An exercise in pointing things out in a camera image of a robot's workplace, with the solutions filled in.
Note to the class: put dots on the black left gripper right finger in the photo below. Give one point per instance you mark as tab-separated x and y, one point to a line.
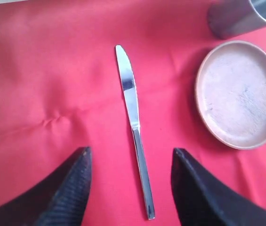
203	200

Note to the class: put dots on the red scalloped table cloth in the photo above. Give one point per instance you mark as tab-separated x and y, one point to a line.
60	89

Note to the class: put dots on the silver table knife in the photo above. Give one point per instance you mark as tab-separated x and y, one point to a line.
131	101

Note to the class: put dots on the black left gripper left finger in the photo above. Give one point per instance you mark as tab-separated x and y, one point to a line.
58	200

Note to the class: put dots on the stainless steel cup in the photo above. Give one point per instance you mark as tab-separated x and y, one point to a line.
231	18

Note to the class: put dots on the brown round plate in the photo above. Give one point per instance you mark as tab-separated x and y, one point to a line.
230	94

